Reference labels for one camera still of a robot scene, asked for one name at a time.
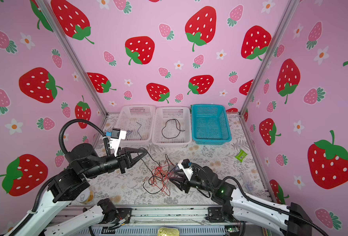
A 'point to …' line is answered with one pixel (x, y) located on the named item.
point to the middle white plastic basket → (172, 126)
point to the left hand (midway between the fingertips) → (146, 152)
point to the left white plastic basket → (138, 121)
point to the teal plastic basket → (210, 125)
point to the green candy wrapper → (241, 155)
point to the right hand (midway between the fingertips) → (171, 179)
